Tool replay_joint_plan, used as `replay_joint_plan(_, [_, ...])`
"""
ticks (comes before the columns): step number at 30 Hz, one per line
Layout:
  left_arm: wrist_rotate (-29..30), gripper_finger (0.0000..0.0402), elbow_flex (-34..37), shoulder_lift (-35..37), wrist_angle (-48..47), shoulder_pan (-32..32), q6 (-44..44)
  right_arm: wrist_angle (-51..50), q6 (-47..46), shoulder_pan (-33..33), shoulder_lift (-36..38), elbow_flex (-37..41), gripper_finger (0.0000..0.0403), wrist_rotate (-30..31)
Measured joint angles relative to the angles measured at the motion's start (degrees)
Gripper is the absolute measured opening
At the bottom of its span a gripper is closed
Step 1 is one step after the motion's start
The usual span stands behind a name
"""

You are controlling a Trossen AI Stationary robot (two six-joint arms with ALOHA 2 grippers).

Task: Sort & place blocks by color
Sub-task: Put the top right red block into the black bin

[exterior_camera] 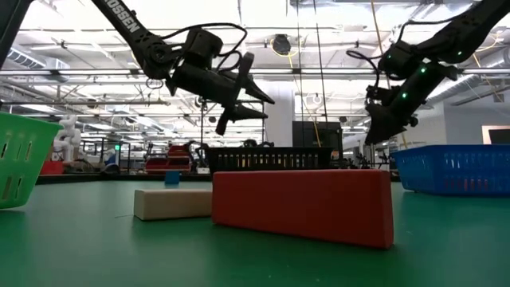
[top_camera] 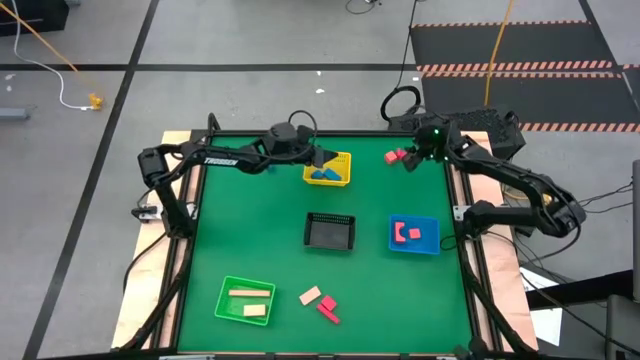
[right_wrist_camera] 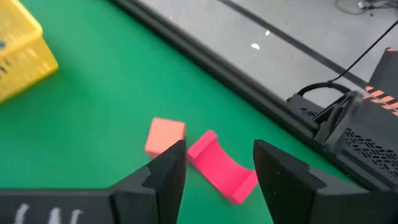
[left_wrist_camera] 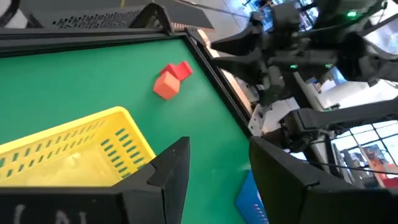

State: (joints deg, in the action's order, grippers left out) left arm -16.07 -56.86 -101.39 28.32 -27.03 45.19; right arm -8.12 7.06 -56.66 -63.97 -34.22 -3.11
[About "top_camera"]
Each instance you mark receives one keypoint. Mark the blue wedge block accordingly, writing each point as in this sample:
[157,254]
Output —
[332,174]

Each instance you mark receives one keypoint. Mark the black hazard-striped floor mat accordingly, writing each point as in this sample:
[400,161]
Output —
[550,50]

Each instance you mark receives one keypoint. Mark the black beam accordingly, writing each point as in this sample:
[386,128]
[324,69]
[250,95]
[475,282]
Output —
[575,291]

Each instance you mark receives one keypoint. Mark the grey flat object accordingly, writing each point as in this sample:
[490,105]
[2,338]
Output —
[12,114]

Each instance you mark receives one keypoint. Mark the black frame strut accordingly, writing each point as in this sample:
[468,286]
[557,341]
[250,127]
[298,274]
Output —
[160,305]
[492,310]

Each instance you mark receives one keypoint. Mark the flat red square block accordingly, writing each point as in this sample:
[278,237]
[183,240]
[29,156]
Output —
[328,303]

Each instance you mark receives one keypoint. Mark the small natural wooden block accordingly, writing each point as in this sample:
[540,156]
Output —
[254,310]

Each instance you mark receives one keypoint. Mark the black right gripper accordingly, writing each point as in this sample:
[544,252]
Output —
[432,142]

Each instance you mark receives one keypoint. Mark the yellow plastic basket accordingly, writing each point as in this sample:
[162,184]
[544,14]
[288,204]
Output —
[343,169]

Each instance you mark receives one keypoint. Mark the black perforated computer case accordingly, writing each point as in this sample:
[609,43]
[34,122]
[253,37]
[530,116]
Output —
[482,120]

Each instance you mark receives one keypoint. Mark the red cube block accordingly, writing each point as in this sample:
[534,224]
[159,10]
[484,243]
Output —
[414,233]
[390,157]

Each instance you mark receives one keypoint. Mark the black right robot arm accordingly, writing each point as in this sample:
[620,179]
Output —
[505,172]

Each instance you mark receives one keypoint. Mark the black plastic basket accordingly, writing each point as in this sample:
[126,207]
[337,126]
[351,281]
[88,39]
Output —
[330,235]

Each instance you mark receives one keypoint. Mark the yellow plug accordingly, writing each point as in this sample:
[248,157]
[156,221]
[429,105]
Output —
[95,102]

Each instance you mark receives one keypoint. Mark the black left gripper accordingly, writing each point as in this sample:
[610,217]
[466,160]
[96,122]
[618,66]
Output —
[306,145]

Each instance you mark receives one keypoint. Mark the black power adapter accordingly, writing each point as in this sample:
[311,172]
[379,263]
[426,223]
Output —
[525,231]

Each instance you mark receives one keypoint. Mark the long natural wooden block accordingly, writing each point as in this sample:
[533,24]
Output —
[249,293]

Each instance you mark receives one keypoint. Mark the long red block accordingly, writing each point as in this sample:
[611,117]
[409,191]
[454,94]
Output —
[327,314]

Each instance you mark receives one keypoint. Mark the green plastic basket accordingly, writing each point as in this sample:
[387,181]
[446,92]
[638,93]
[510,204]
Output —
[230,312]

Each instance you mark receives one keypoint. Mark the rectangular natural wooden block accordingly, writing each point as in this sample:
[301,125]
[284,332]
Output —
[310,295]

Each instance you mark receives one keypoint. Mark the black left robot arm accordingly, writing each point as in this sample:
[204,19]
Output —
[225,161]

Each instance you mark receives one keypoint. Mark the grey box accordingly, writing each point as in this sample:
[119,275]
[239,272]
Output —
[622,327]

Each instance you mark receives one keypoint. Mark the blue plastic basket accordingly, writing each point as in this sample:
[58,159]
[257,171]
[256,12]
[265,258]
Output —
[427,244]

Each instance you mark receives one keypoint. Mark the grey metal bracket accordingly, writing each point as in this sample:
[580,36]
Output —
[187,357]
[459,212]
[145,214]

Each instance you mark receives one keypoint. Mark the black box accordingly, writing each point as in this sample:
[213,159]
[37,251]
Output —
[30,15]

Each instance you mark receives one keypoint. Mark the white paper sheet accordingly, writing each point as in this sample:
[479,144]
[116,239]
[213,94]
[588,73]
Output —
[542,320]

